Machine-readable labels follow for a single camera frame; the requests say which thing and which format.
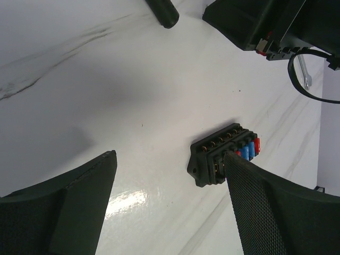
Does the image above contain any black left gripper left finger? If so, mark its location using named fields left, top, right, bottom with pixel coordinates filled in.
left=1, top=150, right=117, bottom=254

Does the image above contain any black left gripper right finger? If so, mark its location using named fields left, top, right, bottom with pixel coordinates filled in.
left=224, top=152, right=339, bottom=254

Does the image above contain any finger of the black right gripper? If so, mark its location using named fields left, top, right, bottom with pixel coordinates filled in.
left=202, top=0, right=305, bottom=51

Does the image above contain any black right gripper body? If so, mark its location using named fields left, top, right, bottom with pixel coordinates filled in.
left=256, top=1, right=339, bottom=61

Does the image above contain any black fuse box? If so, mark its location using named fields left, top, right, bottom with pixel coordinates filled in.
left=187, top=123, right=261, bottom=188

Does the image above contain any silver wrench right side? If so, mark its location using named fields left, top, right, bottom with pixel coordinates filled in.
left=297, top=55, right=312, bottom=90

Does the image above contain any black handle claw hammer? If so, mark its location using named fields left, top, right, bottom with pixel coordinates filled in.
left=146, top=0, right=180, bottom=29

